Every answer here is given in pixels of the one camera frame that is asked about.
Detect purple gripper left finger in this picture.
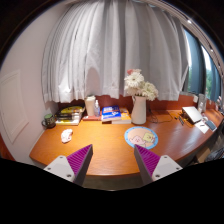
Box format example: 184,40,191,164
44,144,93,186

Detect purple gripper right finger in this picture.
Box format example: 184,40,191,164
134,145,182,185

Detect round cartoon mouse pad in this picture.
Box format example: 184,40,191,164
124,126,158,150

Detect white computer mouse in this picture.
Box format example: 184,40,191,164
61,129,73,143

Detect stack of dark books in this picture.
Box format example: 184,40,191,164
55,112,81,126

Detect red flat book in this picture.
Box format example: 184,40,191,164
82,116,101,121

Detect orange book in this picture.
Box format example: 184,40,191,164
112,107,131,124

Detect yellow round tin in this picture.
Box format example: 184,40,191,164
61,106,85,114

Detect clear sanitizer bottle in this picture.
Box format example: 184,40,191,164
94,100,100,117

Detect white vase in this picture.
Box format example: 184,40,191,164
131,96,146,125

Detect white paper sheet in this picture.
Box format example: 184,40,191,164
195,121,209,134

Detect blue book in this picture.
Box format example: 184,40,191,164
101,106,121,121

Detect silver laptop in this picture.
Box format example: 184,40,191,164
182,106,202,124

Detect dark phone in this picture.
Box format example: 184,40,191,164
205,120,217,131

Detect white and pink flowers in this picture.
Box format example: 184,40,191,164
124,69,158,101

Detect white curtain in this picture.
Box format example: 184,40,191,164
42,0,188,103

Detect black cable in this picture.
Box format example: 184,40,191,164
147,105,183,124

